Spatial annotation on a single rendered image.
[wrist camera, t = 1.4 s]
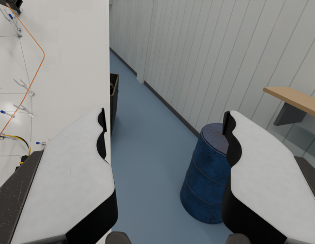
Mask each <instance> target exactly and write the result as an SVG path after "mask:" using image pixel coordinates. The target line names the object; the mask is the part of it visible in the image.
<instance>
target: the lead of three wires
mask: <svg viewBox="0 0 315 244"><path fill-rule="evenodd" d="M1 137H12V138H18V139H20V140H22V141H24V142H25V143H26V145H27V147H28V149H29V151H28V156H30V152H31V148H30V145H29V143H28V142H27V141H26V140H25V139H23V138H21V137H18V136H12V135H1Z"/></svg>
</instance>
